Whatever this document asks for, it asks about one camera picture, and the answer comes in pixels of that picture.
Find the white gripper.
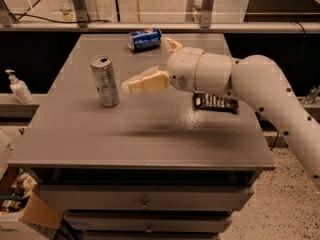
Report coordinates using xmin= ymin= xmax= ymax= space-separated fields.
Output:
xmin=121 ymin=37 xmax=204 ymax=94

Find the silver redbull can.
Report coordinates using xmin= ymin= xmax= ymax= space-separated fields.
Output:
xmin=90 ymin=55 xmax=120 ymax=107

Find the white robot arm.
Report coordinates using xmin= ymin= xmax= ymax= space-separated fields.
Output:
xmin=121 ymin=38 xmax=320 ymax=189

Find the blue pepsi can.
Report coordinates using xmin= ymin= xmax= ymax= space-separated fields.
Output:
xmin=128 ymin=28 xmax=162 ymax=52

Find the black snack bar wrapper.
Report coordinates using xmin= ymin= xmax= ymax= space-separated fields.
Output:
xmin=193 ymin=92 xmax=239 ymax=114

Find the grey drawer cabinet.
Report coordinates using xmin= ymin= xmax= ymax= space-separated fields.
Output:
xmin=10 ymin=34 xmax=275 ymax=240

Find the white pump bottle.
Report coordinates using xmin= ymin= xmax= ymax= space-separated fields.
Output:
xmin=5 ymin=69 xmax=33 ymax=104

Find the cardboard box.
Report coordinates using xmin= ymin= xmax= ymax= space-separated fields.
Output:
xmin=0 ymin=129 xmax=63 ymax=229

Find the white box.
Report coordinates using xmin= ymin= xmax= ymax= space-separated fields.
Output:
xmin=0 ymin=212 xmax=49 ymax=240

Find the black cable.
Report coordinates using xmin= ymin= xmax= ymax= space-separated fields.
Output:
xmin=9 ymin=0 xmax=113 ymax=25

